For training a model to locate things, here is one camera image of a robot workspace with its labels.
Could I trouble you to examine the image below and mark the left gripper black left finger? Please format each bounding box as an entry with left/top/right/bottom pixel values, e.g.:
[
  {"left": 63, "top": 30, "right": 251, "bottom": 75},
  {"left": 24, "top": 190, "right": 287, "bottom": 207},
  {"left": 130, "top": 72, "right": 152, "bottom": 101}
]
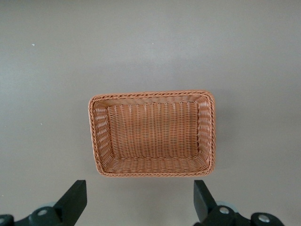
[{"left": 0, "top": 180, "right": 88, "bottom": 226}]

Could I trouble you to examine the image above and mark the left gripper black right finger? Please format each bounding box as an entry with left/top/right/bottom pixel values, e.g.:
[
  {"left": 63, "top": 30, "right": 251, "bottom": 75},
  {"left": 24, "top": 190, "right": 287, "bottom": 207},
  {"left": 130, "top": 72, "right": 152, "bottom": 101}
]
[{"left": 194, "top": 180, "right": 284, "bottom": 226}]

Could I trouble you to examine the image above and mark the brown wicker basket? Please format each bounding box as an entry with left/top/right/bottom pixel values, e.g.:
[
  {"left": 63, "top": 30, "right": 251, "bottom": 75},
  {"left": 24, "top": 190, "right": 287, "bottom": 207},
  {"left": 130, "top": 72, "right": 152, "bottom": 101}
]
[{"left": 88, "top": 89, "right": 216, "bottom": 178}]

